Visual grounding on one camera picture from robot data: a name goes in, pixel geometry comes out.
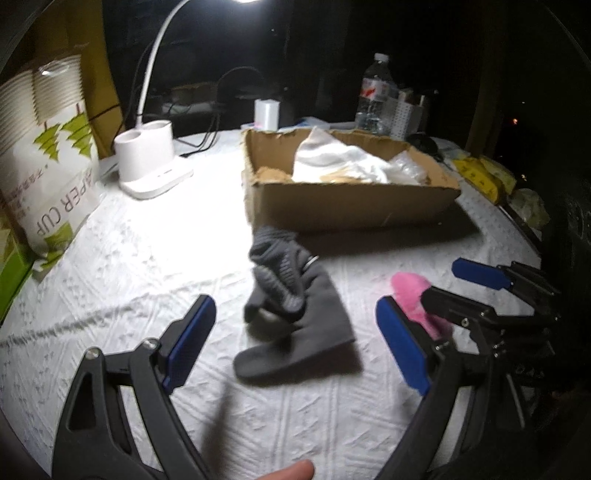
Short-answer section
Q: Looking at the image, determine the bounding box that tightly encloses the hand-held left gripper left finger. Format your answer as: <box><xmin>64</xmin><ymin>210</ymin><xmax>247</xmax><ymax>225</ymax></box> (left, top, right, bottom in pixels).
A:
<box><xmin>51</xmin><ymin>294</ymin><xmax>218</xmax><ymax>480</ymax></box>

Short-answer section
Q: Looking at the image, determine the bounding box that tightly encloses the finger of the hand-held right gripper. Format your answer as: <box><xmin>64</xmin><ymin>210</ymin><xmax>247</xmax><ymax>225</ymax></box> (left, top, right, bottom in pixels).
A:
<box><xmin>421</xmin><ymin>285</ymin><xmax>561</xmax><ymax>340</ymax></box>
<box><xmin>451</xmin><ymin>257</ymin><xmax>563</xmax><ymax>297</ymax></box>

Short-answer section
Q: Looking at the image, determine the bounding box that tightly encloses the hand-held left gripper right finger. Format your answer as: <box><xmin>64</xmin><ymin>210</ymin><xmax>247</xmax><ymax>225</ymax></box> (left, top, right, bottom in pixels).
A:
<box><xmin>375</xmin><ymin>295</ymin><xmax>502</xmax><ymax>480</ymax></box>

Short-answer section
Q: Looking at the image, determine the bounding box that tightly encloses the pink fluffy soft item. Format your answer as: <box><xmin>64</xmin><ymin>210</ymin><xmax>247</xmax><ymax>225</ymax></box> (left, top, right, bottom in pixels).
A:
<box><xmin>391</xmin><ymin>271</ymin><xmax>456</xmax><ymax>339</ymax></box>

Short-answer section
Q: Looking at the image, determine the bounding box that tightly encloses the grey knitted sock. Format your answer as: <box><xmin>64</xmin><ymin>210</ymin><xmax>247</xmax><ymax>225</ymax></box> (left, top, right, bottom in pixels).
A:
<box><xmin>233</xmin><ymin>224</ymin><xmax>358</xmax><ymax>382</ymax></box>

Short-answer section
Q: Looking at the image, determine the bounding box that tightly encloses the cardboard box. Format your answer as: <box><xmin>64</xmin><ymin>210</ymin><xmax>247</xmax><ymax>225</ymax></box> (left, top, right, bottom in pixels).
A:
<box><xmin>240</xmin><ymin>126</ymin><xmax>463</xmax><ymax>232</ymax></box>

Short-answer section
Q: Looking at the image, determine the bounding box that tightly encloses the white plastic bag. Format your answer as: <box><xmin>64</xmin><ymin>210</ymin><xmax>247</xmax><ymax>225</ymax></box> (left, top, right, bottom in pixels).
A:
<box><xmin>293</xmin><ymin>127</ymin><xmax>431</xmax><ymax>186</ymax></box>

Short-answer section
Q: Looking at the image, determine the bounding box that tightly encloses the person's left hand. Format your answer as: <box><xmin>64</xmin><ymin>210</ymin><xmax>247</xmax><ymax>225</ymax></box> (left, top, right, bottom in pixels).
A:
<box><xmin>246</xmin><ymin>460</ymin><xmax>317</xmax><ymax>480</ymax></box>

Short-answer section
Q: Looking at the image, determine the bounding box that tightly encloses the crumpled pale plastic bag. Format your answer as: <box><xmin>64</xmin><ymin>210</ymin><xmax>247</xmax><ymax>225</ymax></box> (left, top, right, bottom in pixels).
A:
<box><xmin>507</xmin><ymin>188</ymin><xmax>551</xmax><ymax>229</ymax></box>

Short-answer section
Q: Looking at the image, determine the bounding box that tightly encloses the white embossed tablecloth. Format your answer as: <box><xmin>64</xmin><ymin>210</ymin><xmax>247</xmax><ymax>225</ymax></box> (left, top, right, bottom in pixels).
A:
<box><xmin>0</xmin><ymin>121</ymin><xmax>546</xmax><ymax>480</ymax></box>

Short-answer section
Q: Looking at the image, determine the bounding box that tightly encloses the pale yellow tissue pack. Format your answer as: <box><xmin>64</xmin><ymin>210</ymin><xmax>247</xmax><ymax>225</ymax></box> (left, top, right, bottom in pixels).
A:
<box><xmin>480</xmin><ymin>156</ymin><xmax>519</xmax><ymax>195</ymax></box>

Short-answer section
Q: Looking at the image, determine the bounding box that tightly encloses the dark round cap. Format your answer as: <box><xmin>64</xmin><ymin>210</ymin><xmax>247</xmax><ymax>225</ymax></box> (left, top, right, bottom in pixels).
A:
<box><xmin>405</xmin><ymin>133</ymin><xmax>445</xmax><ymax>161</ymax></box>

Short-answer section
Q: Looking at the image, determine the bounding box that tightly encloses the white perforated holder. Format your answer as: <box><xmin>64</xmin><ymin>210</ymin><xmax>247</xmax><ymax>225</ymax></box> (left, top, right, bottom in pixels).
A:
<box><xmin>390</xmin><ymin>89</ymin><xmax>428</xmax><ymax>140</ymax></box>

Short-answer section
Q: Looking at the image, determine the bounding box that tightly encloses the white desk lamp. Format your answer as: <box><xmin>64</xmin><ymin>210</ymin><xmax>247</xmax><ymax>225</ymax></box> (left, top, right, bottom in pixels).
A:
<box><xmin>113</xmin><ymin>0</ymin><xmax>260</xmax><ymax>200</ymax></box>

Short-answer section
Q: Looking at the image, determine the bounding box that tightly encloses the green paper cup pack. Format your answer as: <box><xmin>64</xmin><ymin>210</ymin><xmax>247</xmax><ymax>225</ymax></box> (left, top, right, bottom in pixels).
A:
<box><xmin>0</xmin><ymin>219</ymin><xmax>34</xmax><ymax>321</ymax></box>

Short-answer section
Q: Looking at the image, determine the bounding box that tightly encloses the clear water bottle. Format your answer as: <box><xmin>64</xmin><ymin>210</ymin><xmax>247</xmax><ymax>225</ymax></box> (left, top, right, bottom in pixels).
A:
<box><xmin>355</xmin><ymin>52</ymin><xmax>400</xmax><ymax>137</ymax></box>

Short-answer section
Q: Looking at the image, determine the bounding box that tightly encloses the white paper cup pack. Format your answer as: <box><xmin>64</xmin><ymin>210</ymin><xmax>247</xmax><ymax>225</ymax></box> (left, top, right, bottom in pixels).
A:
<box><xmin>0</xmin><ymin>44</ymin><xmax>101</xmax><ymax>274</ymax></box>

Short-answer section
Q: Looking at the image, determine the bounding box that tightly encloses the white charger block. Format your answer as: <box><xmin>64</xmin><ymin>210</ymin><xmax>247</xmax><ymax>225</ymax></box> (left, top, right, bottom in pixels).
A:
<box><xmin>253</xmin><ymin>98</ymin><xmax>281</xmax><ymax>132</ymax></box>

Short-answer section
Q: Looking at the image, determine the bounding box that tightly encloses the yellow curtain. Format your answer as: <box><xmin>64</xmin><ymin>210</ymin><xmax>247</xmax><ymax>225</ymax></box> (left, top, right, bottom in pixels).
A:
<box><xmin>28</xmin><ymin>0</ymin><xmax>126</xmax><ymax>158</ymax></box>

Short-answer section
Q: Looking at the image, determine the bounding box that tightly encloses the black cable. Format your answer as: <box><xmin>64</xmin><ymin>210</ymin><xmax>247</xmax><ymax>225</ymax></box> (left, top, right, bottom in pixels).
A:
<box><xmin>177</xmin><ymin>66</ymin><xmax>262</xmax><ymax>158</ymax></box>

